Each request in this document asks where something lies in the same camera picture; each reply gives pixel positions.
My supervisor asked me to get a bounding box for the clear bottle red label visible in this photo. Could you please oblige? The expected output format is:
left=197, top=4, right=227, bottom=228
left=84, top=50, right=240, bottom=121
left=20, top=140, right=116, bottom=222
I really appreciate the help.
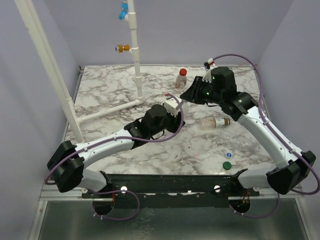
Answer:
left=175, top=74, right=187, bottom=89

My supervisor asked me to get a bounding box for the red bottle cap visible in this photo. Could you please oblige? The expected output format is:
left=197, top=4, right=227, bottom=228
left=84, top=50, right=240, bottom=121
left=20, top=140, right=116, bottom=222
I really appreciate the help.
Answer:
left=179, top=68, right=187, bottom=76

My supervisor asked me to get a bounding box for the clear bottle green white label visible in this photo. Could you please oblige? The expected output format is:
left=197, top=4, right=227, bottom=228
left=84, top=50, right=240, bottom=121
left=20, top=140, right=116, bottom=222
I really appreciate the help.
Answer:
left=199, top=117, right=231, bottom=131

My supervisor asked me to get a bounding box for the green bottle cap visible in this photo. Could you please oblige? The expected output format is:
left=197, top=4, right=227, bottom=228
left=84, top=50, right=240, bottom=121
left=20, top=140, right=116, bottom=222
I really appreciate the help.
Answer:
left=222, top=161, right=232, bottom=170

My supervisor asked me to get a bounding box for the clear plastic bottle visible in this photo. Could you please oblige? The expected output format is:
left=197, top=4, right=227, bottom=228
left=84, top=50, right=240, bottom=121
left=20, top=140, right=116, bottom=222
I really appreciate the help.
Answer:
left=181, top=99, right=190, bottom=121

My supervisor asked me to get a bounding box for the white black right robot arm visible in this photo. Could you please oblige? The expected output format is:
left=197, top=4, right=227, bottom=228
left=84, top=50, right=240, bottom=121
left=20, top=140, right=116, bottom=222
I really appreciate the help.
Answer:
left=180, top=66, right=316, bottom=196

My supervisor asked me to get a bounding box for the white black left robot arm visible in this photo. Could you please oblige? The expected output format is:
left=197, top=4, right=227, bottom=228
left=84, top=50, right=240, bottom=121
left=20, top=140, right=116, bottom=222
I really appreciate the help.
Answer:
left=45, top=104, right=185, bottom=198

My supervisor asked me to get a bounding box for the orange pipe nozzle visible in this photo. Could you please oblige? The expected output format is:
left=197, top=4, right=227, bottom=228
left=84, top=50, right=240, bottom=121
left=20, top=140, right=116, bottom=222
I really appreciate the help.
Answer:
left=115, top=44, right=131, bottom=53

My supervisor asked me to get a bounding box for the blue pipe valve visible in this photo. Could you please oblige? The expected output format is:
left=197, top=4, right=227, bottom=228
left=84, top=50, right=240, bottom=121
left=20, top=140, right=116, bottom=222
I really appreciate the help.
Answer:
left=118, top=0, right=129, bottom=20

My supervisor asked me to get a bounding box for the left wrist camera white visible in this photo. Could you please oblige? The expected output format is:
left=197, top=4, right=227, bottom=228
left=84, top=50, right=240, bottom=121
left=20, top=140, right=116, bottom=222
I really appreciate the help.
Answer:
left=163, top=96, right=182, bottom=116

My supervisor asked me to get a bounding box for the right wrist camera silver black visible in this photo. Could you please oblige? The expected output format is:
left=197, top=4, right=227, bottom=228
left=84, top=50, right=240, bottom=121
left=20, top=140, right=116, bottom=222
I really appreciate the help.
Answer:
left=202, top=58, right=217, bottom=83

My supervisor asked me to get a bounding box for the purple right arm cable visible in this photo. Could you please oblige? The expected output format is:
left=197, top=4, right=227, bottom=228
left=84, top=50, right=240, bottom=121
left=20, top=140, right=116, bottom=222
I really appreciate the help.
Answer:
left=211, top=53, right=320, bottom=195

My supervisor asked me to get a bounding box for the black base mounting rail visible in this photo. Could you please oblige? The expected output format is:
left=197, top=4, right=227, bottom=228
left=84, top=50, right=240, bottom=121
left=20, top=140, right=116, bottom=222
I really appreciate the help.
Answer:
left=82, top=173, right=260, bottom=209

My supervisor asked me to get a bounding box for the aluminium extrusion rail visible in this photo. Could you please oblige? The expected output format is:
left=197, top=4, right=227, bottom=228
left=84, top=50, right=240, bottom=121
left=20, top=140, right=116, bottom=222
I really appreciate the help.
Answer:
left=27, top=66, right=85, bottom=240

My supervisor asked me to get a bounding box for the white pvc pipe frame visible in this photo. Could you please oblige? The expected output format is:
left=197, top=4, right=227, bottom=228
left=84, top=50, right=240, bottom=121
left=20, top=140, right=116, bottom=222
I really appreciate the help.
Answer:
left=14, top=0, right=145, bottom=143

